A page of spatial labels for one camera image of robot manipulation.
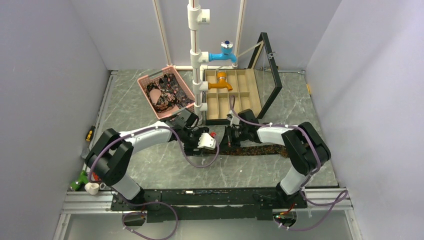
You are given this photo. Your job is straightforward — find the green toy tool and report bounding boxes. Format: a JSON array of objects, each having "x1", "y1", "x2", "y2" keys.
[{"x1": 68, "y1": 170, "x2": 89, "y2": 192}]

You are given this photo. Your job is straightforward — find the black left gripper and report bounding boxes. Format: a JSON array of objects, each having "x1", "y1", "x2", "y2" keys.
[{"x1": 180, "y1": 127, "x2": 209, "y2": 157}]

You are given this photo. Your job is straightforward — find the blue plastic faucet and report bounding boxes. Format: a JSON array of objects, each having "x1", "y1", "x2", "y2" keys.
[{"x1": 208, "y1": 40, "x2": 237, "y2": 64}]

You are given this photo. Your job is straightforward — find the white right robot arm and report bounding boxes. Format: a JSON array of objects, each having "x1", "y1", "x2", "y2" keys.
[{"x1": 219, "y1": 109, "x2": 331, "y2": 208}]

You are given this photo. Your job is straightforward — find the floral ties in basket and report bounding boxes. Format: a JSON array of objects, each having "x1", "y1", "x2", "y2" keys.
[{"x1": 146, "y1": 73, "x2": 195, "y2": 113}]

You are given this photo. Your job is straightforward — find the orange plastic faucet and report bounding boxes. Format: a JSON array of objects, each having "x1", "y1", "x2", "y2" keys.
[{"x1": 208, "y1": 71, "x2": 233, "y2": 91}]

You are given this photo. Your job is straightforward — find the red handled wrench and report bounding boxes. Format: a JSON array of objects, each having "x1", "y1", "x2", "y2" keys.
[{"x1": 92, "y1": 173, "x2": 108, "y2": 191}]

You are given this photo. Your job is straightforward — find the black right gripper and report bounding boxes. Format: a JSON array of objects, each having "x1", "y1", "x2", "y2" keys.
[{"x1": 217, "y1": 124, "x2": 249, "y2": 152}]

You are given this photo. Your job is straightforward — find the yellow black screwdriver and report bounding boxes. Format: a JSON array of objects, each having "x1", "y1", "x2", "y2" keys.
[{"x1": 85, "y1": 125, "x2": 96, "y2": 142}]

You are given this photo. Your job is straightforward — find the pink plastic basket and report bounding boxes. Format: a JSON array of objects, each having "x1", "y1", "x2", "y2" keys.
[{"x1": 137, "y1": 66, "x2": 195, "y2": 120}]

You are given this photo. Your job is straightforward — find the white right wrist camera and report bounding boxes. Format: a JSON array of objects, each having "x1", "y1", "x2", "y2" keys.
[{"x1": 226, "y1": 111, "x2": 240, "y2": 127}]

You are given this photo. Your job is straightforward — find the white pvc pipe stand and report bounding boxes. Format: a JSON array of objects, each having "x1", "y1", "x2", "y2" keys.
[{"x1": 187, "y1": 0, "x2": 206, "y2": 124}]

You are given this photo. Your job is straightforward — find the white pipe fitting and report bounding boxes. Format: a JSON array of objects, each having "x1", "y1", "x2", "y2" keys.
[{"x1": 84, "y1": 182, "x2": 100, "y2": 196}]

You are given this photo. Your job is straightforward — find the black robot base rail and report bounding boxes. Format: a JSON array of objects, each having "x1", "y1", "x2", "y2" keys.
[{"x1": 110, "y1": 187, "x2": 308, "y2": 223}]

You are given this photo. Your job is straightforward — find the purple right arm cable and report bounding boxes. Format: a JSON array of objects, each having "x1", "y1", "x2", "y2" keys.
[{"x1": 228, "y1": 95, "x2": 349, "y2": 232}]

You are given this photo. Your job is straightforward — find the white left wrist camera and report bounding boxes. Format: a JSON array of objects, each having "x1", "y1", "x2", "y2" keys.
[{"x1": 197, "y1": 132, "x2": 217, "y2": 150}]

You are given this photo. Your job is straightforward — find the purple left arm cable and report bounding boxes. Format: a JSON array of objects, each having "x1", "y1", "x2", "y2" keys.
[{"x1": 87, "y1": 125, "x2": 221, "y2": 240}]

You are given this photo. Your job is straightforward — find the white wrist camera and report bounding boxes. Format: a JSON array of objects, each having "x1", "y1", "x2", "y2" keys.
[
  {"x1": 197, "y1": 132, "x2": 217, "y2": 150},
  {"x1": 226, "y1": 111, "x2": 240, "y2": 127}
]

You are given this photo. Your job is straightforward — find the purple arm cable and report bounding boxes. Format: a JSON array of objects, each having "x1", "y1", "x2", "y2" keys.
[
  {"x1": 87, "y1": 125, "x2": 221, "y2": 240},
  {"x1": 228, "y1": 95, "x2": 349, "y2": 232}
]

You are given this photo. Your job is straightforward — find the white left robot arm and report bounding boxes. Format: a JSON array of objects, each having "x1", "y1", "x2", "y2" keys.
[{"x1": 82, "y1": 108, "x2": 217, "y2": 210}]

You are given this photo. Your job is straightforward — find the black orange key-pattern tie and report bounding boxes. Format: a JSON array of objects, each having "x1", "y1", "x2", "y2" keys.
[{"x1": 219, "y1": 144, "x2": 289, "y2": 158}]

